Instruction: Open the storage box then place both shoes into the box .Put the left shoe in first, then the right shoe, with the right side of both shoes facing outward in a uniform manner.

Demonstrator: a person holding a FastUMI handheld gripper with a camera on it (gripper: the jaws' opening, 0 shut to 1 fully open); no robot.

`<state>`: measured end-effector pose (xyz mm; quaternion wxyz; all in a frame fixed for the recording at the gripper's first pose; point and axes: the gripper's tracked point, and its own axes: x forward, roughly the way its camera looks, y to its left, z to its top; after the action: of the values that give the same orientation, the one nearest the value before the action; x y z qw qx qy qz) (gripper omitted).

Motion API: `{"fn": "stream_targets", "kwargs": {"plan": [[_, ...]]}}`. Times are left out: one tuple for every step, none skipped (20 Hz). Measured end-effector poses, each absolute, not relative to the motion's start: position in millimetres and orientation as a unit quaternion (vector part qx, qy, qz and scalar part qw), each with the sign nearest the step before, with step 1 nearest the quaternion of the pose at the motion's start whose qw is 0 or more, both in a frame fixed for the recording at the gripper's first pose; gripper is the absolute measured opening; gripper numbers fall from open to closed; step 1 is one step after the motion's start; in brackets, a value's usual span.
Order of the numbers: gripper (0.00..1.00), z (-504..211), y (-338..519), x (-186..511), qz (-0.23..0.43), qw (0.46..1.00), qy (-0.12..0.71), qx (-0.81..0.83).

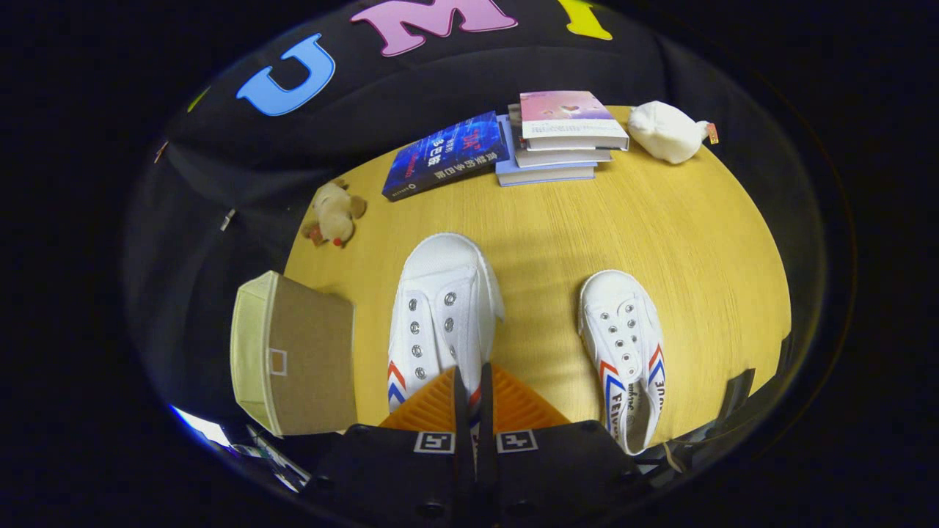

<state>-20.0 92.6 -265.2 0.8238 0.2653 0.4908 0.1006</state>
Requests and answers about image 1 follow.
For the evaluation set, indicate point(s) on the tan plush dog toy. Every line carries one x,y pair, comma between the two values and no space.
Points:
334,213

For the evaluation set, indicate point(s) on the white canvas shoe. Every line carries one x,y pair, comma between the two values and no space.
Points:
440,293
623,345

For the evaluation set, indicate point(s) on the white plush toy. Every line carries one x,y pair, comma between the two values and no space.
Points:
664,132

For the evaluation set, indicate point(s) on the beige fabric storage box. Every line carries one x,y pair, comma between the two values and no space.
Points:
301,352

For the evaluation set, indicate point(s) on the dark blue book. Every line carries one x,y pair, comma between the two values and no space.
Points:
447,154

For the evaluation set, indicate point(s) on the white book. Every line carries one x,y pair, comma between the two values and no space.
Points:
561,156

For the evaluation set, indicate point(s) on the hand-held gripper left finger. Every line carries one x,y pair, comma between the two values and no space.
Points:
396,477

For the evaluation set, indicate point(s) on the bright screen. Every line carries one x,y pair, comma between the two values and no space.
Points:
198,425

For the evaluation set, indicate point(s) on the light blue book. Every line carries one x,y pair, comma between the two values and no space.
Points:
546,174

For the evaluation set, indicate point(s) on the black backdrop cloth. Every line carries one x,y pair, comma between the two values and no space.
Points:
242,161

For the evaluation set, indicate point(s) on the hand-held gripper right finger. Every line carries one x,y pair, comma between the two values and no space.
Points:
550,477

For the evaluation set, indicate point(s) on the white cloth clip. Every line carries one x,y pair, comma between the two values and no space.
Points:
227,218

